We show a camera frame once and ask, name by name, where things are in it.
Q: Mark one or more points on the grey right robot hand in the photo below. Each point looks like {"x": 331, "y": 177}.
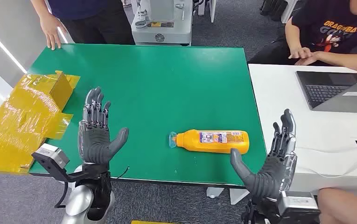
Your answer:
{"x": 271, "y": 176}

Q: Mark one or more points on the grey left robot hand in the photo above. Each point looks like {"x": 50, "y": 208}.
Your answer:
{"x": 93, "y": 145}

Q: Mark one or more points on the orange plastic bottle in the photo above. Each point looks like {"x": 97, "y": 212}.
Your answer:
{"x": 193, "y": 143}

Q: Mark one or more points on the white table foot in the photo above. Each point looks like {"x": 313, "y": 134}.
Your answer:
{"x": 214, "y": 192}
{"x": 237, "y": 196}

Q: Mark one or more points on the white table leg bar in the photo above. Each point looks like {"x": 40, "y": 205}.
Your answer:
{"x": 68, "y": 184}

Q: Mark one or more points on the yellow taped cardboard box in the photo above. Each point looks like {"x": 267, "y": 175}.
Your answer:
{"x": 20, "y": 123}

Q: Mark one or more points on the white desk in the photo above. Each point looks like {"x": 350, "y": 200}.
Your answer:
{"x": 283, "y": 99}

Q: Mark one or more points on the person's bare leg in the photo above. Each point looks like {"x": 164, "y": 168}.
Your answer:
{"x": 345, "y": 207}

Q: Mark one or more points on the green table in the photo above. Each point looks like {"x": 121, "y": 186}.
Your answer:
{"x": 166, "y": 92}

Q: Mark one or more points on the yellow flat item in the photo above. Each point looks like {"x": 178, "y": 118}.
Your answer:
{"x": 150, "y": 222}

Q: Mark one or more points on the dark grey laptop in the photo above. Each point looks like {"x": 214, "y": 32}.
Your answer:
{"x": 323, "y": 89}

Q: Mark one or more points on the standing person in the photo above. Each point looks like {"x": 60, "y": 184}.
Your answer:
{"x": 88, "y": 18}

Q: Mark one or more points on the white machine with column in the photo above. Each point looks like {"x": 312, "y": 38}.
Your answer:
{"x": 166, "y": 34}

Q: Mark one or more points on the seated person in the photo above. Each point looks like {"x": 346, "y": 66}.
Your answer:
{"x": 329, "y": 28}

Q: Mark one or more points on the black background object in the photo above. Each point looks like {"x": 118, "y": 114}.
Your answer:
{"x": 272, "y": 9}

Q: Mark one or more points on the white furniture leg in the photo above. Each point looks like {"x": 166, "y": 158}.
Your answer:
{"x": 210, "y": 9}

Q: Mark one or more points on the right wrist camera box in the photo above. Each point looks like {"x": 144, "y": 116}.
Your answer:
{"x": 295, "y": 204}

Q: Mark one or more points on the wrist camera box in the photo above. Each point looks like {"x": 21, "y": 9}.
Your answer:
{"x": 295, "y": 204}
{"x": 53, "y": 154}

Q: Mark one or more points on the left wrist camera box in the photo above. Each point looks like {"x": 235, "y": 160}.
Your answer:
{"x": 53, "y": 154}

